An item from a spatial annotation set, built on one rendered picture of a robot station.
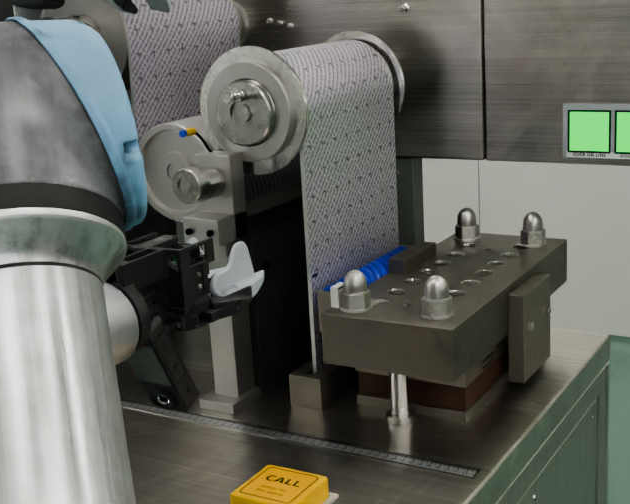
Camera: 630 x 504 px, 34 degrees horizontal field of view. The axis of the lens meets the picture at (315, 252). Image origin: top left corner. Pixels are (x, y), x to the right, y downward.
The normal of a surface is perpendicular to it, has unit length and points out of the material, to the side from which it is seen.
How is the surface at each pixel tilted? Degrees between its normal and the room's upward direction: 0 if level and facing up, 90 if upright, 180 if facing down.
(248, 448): 0
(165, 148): 90
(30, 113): 61
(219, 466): 0
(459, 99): 90
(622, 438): 0
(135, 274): 90
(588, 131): 90
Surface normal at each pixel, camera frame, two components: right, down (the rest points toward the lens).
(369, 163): 0.86, 0.08
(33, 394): 0.28, -0.40
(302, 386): -0.51, 0.25
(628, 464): -0.06, -0.97
